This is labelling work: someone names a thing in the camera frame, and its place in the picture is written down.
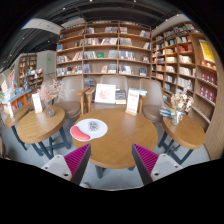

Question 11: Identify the small distant bookshelf unit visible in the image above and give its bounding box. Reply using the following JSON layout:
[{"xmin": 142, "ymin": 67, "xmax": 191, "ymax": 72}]
[{"xmin": 17, "ymin": 53, "xmax": 44, "ymax": 89}]

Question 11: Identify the small white table sign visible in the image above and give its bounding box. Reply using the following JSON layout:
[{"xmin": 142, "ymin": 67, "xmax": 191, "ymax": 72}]
[{"xmin": 31, "ymin": 92, "xmax": 44, "ymax": 114}]

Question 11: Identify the white mouse pad red rest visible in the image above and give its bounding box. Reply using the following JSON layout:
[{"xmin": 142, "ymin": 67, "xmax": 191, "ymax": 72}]
[{"xmin": 69, "ymin": 117, "xmax": 109, "ymax": 142}]

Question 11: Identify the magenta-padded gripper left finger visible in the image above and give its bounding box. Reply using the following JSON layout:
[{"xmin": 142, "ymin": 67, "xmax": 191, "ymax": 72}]
[{"xmin": 41, "ymin": 143, "xmax": 92, "ymax": 185}]

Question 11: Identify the pale blue book stack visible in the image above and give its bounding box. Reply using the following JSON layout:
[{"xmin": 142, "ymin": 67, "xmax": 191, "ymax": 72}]
[{"xmin": 129, "ymin": 87, "xmax": 148, "ymax": 97}]

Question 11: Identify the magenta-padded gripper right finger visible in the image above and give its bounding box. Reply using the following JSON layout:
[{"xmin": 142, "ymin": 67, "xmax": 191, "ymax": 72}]
[{"xmin": 131, "ymin": 143, "xmax": 183, "ymax": 186}]

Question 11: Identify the white framed floral picture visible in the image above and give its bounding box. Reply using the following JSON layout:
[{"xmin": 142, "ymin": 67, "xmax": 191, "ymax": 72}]
[{"xmin": 94, "ymin": 83, "xmax": 117, "ymax": 105}]

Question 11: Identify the colourful book stack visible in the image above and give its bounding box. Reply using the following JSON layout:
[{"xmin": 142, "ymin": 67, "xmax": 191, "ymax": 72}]
[{"xmin": 159, "ymin": 105, "xmax": 173, "ymax": 118}]

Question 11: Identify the dark cover book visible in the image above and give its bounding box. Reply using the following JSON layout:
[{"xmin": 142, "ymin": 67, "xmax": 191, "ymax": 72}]
[{"xmin": 115, "ymin": 89, "xmax": 128, "ymax": 105}]

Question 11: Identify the wide wooden bookshelf unit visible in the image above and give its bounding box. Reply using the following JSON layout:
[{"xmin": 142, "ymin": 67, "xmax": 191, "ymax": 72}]
[{"xmin": 54, "ymin": 20, "xmax": 153, "ymax": 78}]

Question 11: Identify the white sign on wooden base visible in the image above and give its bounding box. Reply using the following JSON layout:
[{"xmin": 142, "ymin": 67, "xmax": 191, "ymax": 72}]
[{"xmin": 125, "ymin": 89, "xmax": 141, "ymax": 117}]

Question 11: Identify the curved wooden bookshelf unit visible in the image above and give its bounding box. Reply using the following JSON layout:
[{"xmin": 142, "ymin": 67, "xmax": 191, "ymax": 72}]
[{"xmin": 150, "ymin": 20, "xmax": 224, "ymax": 161}]

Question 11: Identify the transparent computer mouse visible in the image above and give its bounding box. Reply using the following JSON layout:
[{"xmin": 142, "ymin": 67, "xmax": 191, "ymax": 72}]
[{"xmin": 87, "ymin": 120, "xmax": 100, "ymax": 132}]

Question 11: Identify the glass vase with pink flowers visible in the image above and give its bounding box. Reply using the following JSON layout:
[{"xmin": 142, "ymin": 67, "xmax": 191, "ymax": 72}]
[{"xmin": 37, "ymin": 79, "xmax": 64, "ymax": 118}]

